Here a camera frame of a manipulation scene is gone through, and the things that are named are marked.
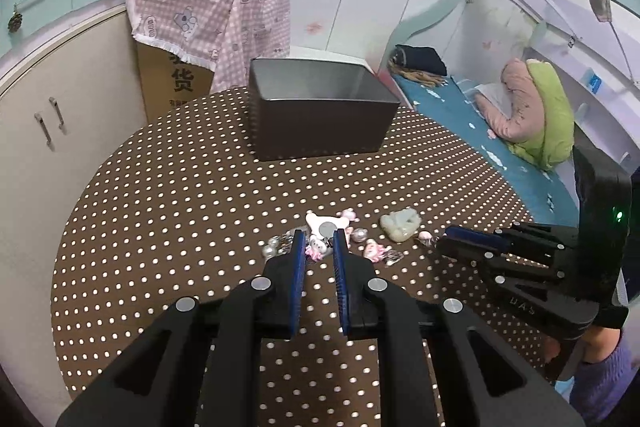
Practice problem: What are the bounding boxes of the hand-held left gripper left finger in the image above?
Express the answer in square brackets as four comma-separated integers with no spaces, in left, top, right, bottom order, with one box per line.
[55,229,307,427]

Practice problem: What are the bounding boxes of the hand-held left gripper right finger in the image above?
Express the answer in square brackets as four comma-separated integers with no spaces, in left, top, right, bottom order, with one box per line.
[332,228,586,427]

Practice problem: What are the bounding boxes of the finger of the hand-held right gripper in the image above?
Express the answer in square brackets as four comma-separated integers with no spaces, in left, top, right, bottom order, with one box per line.
[444,223,581,258]
[436,239,601,343]

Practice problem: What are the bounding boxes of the pink figure charm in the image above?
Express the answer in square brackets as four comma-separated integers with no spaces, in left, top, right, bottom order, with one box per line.
[306,239,335,262]

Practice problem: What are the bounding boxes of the white bear-shaped charm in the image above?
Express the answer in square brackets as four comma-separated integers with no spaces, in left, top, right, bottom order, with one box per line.
[305,211,351,240]

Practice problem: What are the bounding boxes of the pale jade pendant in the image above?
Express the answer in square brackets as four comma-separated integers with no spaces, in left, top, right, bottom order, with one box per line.
[380,207,422,240]

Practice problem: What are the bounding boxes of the grey metal box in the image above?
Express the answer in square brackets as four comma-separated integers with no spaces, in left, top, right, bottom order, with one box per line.
[248,57,401,162]

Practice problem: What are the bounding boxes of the person's right forearm purple sleeve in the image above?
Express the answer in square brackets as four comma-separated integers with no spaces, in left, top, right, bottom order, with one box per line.
[570,339,640,425]

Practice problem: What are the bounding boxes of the person's right hand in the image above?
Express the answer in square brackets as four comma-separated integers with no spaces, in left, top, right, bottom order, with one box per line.
[580,326,627,365]

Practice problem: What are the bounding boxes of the blue patterned bed sheet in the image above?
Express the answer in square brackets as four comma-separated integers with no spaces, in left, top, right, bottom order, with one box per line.
[390,74,576,228]

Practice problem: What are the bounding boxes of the green blanket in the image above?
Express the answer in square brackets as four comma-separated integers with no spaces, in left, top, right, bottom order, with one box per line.
[507,62,576,170]

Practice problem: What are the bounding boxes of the brown polka-dot tablecloth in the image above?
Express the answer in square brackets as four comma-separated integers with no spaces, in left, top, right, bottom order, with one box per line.
[50,84,581,427]

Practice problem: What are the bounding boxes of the white pillow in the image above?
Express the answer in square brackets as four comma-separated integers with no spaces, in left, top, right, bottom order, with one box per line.
[472,84,507,108]

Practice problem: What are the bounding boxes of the pink pillow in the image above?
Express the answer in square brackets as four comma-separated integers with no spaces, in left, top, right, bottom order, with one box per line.
[475,59,548,145]

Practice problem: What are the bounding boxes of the mustard scarf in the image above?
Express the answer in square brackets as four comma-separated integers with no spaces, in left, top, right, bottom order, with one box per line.
[390,62,451,88]

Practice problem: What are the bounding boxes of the dark folded clothes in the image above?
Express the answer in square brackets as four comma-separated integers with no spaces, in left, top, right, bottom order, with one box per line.
[395,46,447,78]

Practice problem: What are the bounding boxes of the cardboard box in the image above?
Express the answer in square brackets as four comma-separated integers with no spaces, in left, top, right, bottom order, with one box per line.
[136,39,213,122]

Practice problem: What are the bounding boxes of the white cabinet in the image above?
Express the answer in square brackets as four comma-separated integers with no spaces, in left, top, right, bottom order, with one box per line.
[0,2,151,308]

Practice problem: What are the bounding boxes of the pink checked cloth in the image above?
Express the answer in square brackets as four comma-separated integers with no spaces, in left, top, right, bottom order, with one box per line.
[125,0,292,94]

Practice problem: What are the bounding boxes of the grey cabinet door handle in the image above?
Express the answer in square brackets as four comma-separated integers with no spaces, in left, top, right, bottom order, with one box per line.
[34,111,53,152]
[49,97,66,132]

